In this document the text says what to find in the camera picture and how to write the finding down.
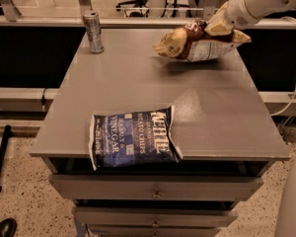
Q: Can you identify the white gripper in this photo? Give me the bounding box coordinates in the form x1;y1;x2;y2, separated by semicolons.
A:
204;0;258;43

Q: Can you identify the brown chip bag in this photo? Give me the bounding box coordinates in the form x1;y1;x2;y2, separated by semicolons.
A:
153;20;242;62

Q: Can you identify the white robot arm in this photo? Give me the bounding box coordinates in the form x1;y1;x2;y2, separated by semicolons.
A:
204;0;296;43

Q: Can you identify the blue Kettle chip bag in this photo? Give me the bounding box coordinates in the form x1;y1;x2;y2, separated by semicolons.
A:
89;106;183;170

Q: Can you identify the grey drawer cabinet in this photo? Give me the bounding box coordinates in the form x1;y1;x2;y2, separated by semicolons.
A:
31;29;289;237

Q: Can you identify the silver metal can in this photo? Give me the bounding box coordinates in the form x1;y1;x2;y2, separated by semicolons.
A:
83;10;104;53

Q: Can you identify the top grey drawer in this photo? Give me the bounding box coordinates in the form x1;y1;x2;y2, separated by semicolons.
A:
50;175;263;201

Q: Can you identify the grey drawer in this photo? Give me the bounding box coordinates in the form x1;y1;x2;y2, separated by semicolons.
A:
73;207;238;228
50;175;263;201
89;225;219;237

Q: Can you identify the middle grey drawer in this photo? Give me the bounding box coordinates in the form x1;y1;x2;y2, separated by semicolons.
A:
73;207;238;228

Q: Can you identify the bottom grey drawer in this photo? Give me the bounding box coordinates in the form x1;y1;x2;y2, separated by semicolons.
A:
89;225;219;237

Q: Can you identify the metal railing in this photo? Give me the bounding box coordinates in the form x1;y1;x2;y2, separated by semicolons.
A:
0;15;296;30

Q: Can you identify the black metal stand leg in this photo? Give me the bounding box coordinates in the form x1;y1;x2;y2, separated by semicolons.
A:
0;124;13;195

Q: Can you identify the black leather shoe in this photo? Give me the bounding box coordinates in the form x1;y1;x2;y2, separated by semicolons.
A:
0;218;17;237

